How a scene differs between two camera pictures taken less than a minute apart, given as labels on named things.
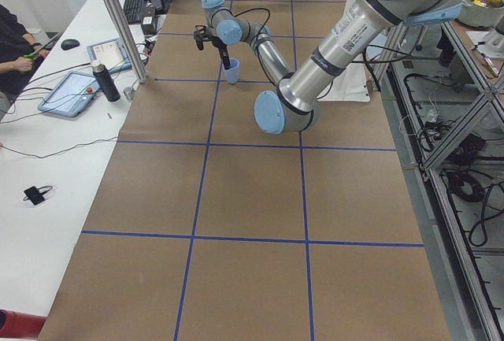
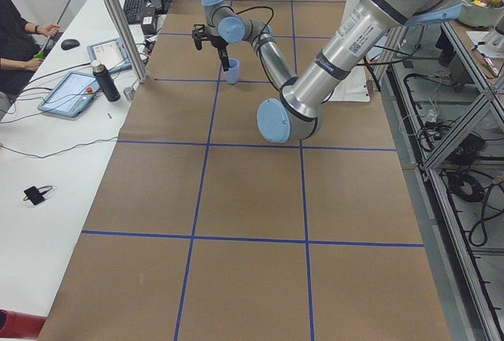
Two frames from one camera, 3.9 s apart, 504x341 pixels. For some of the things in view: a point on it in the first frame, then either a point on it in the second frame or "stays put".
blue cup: [232, 73] stays put
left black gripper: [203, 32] stays put
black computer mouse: [69, 43] stays put
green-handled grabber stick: [32, 55] → [40, 54]
